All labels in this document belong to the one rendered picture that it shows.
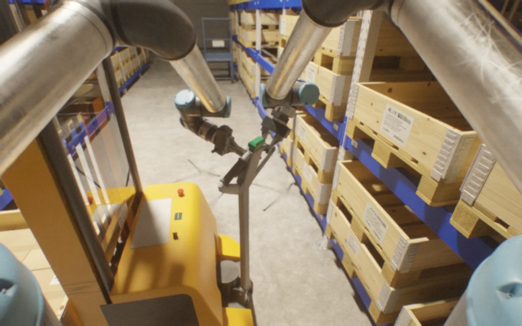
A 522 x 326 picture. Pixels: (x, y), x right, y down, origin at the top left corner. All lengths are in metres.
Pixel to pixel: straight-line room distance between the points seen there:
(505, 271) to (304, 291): 2.11
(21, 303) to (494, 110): 0.53
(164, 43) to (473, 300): 0.65
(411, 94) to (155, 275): 1.81
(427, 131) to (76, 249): 1.47
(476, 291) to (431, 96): 1.92
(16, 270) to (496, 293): 0.35
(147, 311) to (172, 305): 0.11
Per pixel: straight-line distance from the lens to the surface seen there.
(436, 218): 1.43
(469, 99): 0.49
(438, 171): 1.30
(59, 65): 0.56
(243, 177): 1.20
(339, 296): 2.37
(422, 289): 1.86
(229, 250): 2.09
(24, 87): 0.52
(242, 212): 1.36
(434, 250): 1.64
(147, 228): 1.56
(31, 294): 0.28
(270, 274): 2.40
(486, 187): 1.18
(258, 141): 1.12
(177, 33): 0.68
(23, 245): 2.14
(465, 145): 1.25
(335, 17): 0.64
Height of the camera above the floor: 1.89
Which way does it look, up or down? 30 degrees down
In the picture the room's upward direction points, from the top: 1 degrees clockwise
